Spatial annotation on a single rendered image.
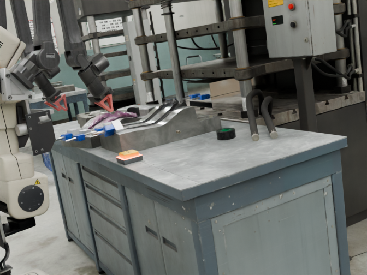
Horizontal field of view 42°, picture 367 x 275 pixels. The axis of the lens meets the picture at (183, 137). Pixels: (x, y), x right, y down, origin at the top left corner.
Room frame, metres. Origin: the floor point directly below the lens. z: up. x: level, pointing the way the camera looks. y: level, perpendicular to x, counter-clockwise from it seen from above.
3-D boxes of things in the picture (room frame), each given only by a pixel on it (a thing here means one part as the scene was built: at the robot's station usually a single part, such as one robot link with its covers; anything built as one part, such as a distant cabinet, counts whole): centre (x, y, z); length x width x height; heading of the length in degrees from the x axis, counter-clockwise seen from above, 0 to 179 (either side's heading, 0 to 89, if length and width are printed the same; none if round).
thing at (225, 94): (3.02, -0.35, 0.87); 0.50 x 0.27 x 0.17; 118
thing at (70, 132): (2.29, 0.57, 0.86); 0.13 x 0.05 x 0.05; 135
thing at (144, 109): (2.45, 0.34, 0.86); 0.50 x 0.26 x 0.11; 135
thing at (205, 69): (3.09, -0.41, 0.96); 1.29 x 0.83 x 0.18; 28
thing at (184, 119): (2.17, 0.10, 0.87); 0.50 x 0.26 x 0.14; 118
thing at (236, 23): (3.09, -0.41, 1.20); 1.29 x 0.83 x 0.19; 28
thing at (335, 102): (3.11, -0.40, 0.76); 1.30 x 0.84 x 0.07; 28
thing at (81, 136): (2.21, 0.49, 0.86); 0.13 x 0.05 x 0.05; 135
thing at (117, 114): (2.44, 0.34, 0.90); 0.26 x 0.18 x 0.08; 135
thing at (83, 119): (2.87, 0.49, 0.84); 0.20 x 0.15 x 0.07; 118
